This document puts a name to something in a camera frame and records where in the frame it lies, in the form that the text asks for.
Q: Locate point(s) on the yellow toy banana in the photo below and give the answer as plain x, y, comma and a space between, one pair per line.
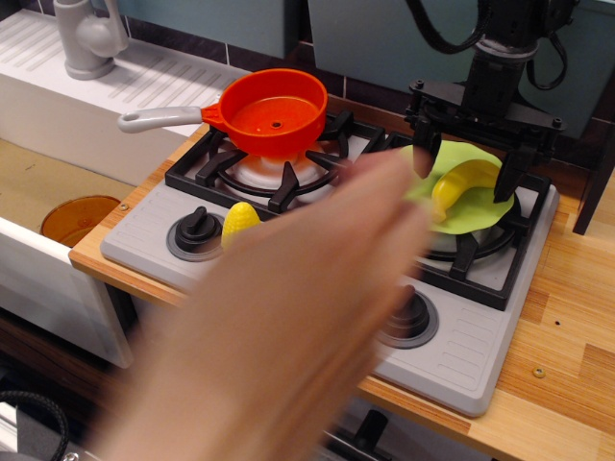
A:
473, 173

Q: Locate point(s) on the orange toy pot grey handle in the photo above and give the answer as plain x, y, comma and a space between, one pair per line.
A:
273, 113

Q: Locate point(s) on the yellow toy corn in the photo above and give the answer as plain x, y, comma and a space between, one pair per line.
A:
240, 217

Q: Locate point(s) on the light green toy plate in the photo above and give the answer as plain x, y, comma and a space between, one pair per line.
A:
477, 208

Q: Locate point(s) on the black left burner grate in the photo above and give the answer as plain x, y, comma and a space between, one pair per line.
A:
215, 170

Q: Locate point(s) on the toy oven door black handle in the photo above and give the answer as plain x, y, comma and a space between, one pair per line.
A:
361, 445

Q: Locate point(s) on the black right stove knob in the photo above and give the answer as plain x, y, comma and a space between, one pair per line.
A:
413, 324

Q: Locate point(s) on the white toy sink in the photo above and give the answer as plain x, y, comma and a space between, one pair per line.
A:
60, 141

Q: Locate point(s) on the blurred human hand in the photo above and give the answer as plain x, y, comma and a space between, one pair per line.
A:
276, 337

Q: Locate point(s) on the black stove knob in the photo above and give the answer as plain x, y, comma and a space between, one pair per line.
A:
196, 237
413, 324

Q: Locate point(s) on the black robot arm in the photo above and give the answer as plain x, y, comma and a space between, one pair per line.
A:
511, 40

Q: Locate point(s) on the black left stove knob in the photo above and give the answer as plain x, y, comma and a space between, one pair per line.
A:
196, 237

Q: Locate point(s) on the black right burner grate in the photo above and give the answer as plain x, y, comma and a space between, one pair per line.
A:
495, 266

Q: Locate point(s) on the orange translucent cup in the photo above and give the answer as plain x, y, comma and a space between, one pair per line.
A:
71, 221

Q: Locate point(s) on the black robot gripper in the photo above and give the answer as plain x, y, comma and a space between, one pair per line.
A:
486, 108

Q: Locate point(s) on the black burner grate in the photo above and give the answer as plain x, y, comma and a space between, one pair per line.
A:
495, 266
215, 170

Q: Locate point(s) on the grey toy stove top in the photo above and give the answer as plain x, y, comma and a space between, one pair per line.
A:
460, 365

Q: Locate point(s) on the grey toy faucet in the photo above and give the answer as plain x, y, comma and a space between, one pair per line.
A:
90, 42

